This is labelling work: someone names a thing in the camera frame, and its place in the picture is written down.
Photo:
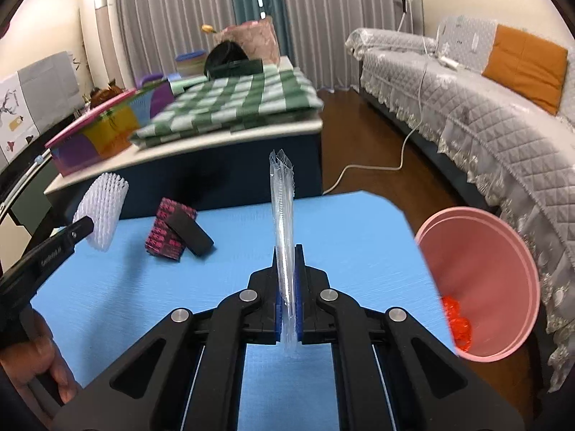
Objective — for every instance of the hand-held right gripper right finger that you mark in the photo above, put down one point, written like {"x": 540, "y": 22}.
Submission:
{"x": 299, "y": 323}

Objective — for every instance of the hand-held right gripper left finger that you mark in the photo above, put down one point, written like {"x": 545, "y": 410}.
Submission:
{"x": 279, "y": 318}

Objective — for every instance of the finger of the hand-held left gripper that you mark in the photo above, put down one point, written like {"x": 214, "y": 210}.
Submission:
{"x": 54, "y": 256}

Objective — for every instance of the white foam fruit net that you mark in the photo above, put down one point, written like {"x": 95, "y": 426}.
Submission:
{"x": 103, "y": 206}

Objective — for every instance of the clear plastic straw packet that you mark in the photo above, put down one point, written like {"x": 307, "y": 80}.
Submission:
{"x": 283, "y": 233}

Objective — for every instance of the red plastic bag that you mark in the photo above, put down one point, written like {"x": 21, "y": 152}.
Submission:
{"x": 456, "y": 323}

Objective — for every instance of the pink plastic bin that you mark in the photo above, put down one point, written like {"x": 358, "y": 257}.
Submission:
{"x": 476, "y": 269}

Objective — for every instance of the person's left hand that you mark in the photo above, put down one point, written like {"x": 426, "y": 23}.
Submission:
{"x": 45, "y": 359}

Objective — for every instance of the dark television cabinet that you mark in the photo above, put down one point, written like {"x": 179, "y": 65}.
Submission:
{"x": 27, "y": 206}

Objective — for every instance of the white rod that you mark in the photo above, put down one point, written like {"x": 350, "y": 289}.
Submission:
{"x": 24, "y": 175}

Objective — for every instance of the blue foam mat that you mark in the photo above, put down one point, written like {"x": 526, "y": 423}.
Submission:
{"x": 359, "y": 242}

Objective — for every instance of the pink black patterned packet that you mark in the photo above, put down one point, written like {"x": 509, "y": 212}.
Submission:
{"x": 161, "y": 233}

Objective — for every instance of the black foam block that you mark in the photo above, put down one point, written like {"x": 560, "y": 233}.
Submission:
{"x": 193, "y": 235}

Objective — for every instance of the multicoloured storage box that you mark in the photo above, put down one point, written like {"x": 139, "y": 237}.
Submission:
{"x": 103, "y": 137}

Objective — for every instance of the white top coffee table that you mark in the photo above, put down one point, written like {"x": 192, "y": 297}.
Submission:
{"x": 251, "y": 161}

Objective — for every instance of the brown figurine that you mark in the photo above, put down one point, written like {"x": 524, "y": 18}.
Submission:
{"x": 105, "y": 95}

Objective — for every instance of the cloth covered television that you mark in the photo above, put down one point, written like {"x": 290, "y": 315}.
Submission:
{"x": 45, "y": 85}

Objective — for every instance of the green checkered cloth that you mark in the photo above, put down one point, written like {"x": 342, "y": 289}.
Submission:
{"x": 233, "y": 103}

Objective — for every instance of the white standing air conditioner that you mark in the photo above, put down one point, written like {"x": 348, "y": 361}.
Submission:
{"x": 105, "y": 40}

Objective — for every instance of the stack of coloured bowls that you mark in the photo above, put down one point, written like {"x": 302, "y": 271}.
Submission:
{"x": 191, "y": 63}

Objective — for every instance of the dark green box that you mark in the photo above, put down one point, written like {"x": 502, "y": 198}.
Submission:
{"x": 238, "y": 69}

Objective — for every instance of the black bowl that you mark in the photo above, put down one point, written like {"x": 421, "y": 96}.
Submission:
{"x": 224, "y": 56}

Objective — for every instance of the grey quilted sofa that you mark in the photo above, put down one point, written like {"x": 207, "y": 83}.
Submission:
{"x": 471, "y": 112}

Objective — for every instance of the grey pleated curtain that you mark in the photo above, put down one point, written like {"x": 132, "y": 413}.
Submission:
{"x": 170, "y": 9}
{"x": 350, "y": 18}

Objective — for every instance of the yellow artificial flower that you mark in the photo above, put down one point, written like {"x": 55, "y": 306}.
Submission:
{"x": 206, "y": 28}

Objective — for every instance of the pink fabric basket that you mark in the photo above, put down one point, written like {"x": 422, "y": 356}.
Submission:
{"x": 258, "y": 40}

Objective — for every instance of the white power strip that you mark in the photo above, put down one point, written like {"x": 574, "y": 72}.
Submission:
{"x": 449, "y": 63}

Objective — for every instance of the grey patterned cushion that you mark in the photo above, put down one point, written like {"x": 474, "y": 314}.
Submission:
{"x": 467, "y": 38}

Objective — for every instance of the large orange cushion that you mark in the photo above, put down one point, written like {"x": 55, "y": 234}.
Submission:
{"x": 525, "y": 63}

